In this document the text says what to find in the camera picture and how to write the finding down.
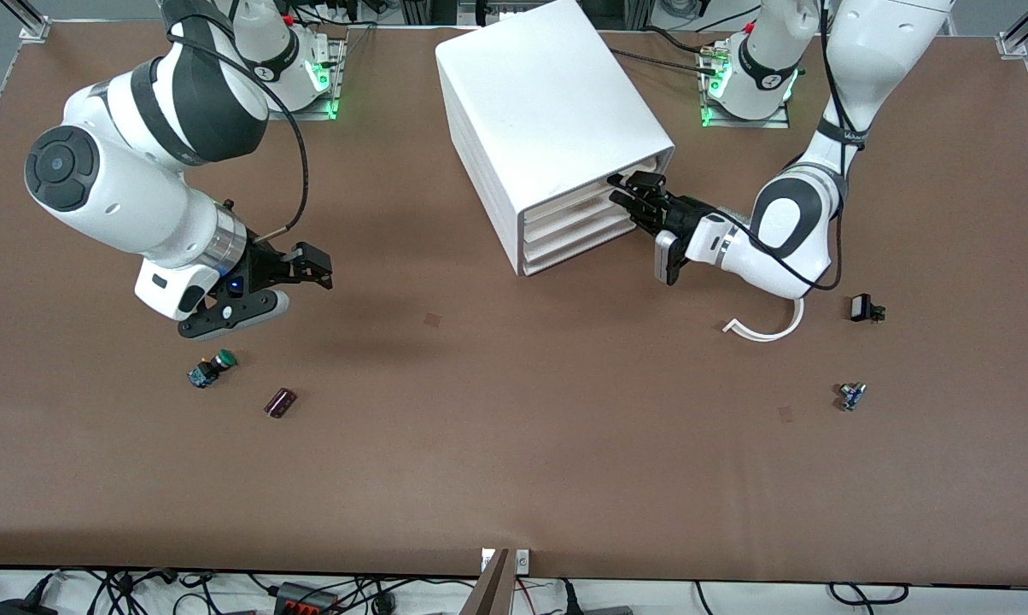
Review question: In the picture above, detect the green push button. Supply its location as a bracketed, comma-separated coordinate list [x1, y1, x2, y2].
[188, 348, 238, 390]

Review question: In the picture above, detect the white drawer cabinet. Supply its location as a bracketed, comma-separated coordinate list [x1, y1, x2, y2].
[435, 0, 675, 277]

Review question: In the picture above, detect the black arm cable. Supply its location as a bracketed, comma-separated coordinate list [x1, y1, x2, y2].
[719, 0, 848, 293]
[166, 13, 310, 240]

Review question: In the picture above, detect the black orange power strip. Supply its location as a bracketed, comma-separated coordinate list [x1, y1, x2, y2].
[275, 583, 341, 615]

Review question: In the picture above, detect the white plastic drawer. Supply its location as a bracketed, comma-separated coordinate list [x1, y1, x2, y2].
[523, 156, 658, 230]
[524, 205, 643, 261]
[524, 218, 640, 276]
[524, 184, 643, 246]

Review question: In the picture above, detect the black looped cable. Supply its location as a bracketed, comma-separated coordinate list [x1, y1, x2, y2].
[828, 583, 909, 607]

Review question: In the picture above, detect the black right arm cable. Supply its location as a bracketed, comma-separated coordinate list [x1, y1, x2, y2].
[166, 13, 310, 240]

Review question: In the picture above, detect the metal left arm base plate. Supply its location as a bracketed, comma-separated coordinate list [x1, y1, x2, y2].
[700, 47, 791, 129]

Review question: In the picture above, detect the wooden post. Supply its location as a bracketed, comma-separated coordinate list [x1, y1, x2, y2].
[461, 548, 515, 615]

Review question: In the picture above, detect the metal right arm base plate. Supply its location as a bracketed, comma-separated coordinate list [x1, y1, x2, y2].
[266, 38, 346, 121]

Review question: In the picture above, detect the white curved plastic piece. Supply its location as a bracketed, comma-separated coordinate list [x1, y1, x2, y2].
[723, 295, 805, 343]

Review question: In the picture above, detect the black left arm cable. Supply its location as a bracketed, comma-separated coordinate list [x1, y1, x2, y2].
[719, 0, 848, 293]

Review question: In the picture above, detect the black braided cable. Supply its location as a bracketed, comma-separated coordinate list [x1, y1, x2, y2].
[642, 26, 713, 56]
[610, 47, 724, 79]

